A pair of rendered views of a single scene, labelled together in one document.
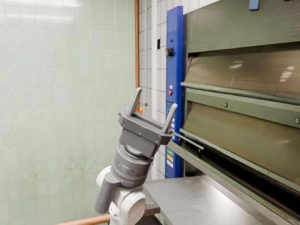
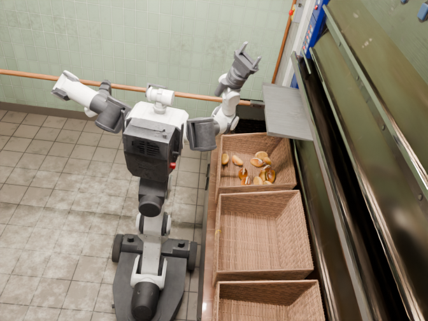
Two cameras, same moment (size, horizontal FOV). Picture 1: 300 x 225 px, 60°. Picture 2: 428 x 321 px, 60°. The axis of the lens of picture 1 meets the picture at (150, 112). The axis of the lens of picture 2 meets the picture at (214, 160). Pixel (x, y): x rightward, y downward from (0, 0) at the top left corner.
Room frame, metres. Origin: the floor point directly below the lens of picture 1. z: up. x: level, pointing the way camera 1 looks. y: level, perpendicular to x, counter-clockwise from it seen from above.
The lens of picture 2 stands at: (-0.87, -0.31, 2.38)
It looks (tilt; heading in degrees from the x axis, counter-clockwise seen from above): 41 degrees down; 15
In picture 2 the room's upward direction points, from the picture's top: 10 degrees clockwise
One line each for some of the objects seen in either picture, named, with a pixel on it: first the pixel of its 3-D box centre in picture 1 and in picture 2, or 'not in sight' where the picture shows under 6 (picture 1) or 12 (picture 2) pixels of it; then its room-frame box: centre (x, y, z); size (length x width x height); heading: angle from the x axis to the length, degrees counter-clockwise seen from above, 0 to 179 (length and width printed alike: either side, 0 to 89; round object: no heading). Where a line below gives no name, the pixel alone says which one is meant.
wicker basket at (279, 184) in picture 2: not in sight; (253, 165); (1.07, -0.07, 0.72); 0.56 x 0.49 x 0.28; 19
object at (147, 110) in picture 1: (146, 112); (297, 13); (2.01, 0.03, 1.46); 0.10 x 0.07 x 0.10; 20
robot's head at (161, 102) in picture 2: not in sight; (161, 98); (0.41, 0.32, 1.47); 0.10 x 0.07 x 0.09; 102
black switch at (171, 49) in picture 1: (168, 48); not in sight; (1.58, -0.11, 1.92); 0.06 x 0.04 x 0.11; 20
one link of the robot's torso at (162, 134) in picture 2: not in sight; (155, 141); (0.34, 0.31, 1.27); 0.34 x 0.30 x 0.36; 102
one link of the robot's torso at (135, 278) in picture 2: not in sight; (149, 272); (0.27, 0.28, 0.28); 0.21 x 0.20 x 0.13; 20
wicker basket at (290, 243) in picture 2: not in sight; (258, 235); (0.51, -0.28, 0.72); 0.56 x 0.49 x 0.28; 19
